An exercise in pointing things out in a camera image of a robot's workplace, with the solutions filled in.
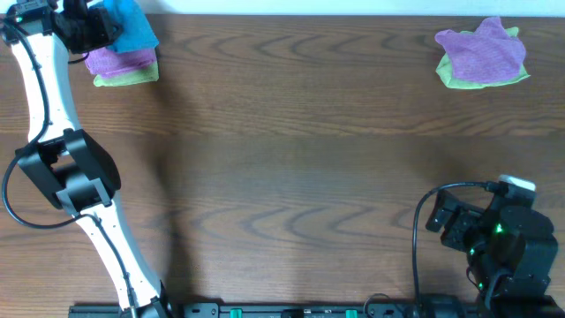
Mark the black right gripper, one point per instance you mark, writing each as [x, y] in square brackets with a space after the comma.
[465, 216]

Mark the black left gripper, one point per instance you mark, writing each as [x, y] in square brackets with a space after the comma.
[101, 27]

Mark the blue microfibre cloth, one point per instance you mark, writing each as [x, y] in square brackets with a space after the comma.
[137, 33]

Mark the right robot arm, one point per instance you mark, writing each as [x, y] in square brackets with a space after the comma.
[510, 249]

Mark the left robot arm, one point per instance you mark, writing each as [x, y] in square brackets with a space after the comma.
[72, 171]

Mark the folded purple cloth left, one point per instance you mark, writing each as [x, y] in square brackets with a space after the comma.
[108, 64]

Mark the folded green cloth left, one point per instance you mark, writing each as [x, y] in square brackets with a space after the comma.
[143, 75]

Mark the crumpled green cloth right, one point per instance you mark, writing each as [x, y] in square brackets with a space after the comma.
[450, 79]

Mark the crumpled purple cloth right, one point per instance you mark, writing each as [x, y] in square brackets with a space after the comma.
[483, 53]

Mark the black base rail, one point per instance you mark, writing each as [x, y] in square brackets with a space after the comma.
[376, 310]

